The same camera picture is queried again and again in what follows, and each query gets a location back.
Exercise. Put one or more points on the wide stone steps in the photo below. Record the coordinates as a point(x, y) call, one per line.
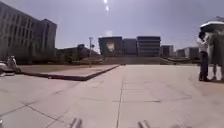
point(130, 60)

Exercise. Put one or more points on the dark building with emblem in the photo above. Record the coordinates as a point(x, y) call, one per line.
point(128, 46)

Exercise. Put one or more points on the lamp pole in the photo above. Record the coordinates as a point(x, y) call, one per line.
point(90, 50)

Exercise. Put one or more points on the raised reddish paved platform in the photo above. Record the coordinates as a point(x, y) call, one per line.
point(71, 71)

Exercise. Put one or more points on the low dark building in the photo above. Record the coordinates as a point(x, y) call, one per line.
point(71, 52)

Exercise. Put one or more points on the grey paved plaza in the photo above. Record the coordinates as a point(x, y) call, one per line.
point(156, 86)

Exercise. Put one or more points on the robot's own part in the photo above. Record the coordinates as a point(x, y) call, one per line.
point(144, 124)
point(76, 123)

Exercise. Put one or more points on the distant low buildings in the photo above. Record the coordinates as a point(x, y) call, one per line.
point(180, 52)

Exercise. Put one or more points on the person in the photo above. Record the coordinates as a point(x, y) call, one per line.
point(203, 56)
point(217, 53)
point(11, 62)

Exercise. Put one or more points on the large grey building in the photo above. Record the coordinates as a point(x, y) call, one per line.
point(20, 33)

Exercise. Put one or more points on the pale umbrella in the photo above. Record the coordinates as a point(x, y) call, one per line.
point(212, 26)

